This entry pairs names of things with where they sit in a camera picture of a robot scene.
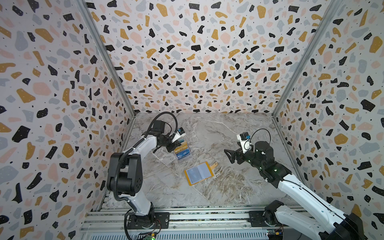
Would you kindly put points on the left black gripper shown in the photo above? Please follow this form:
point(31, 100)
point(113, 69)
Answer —
point(175, 144)

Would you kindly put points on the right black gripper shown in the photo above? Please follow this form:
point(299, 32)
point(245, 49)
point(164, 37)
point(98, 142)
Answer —
point(240, 156)

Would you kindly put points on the yellow leather card holder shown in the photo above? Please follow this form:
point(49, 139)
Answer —
point(199, 173)

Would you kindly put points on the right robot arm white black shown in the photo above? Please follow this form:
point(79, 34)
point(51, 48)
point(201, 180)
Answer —
point(326, 221)

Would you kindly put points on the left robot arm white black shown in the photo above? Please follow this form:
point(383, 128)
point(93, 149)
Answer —
point(125, 173)

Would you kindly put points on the gold card in stand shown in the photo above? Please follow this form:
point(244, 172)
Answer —
point(182, 147)

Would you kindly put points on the blue VIP card in stand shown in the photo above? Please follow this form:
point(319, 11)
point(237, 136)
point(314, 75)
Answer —
point(183, 154)

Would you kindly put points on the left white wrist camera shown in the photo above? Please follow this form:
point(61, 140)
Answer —
point(178, 134)

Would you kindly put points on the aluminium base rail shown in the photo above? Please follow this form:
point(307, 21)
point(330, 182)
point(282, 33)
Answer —
point(184, 219)

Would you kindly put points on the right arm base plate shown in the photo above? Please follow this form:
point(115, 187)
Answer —
point(263, 219)

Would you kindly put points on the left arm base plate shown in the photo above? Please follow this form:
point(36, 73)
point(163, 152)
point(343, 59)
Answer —
point(135, 222)

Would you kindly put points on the white perforated cable duct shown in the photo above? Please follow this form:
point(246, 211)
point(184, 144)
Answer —
point(206, 235)

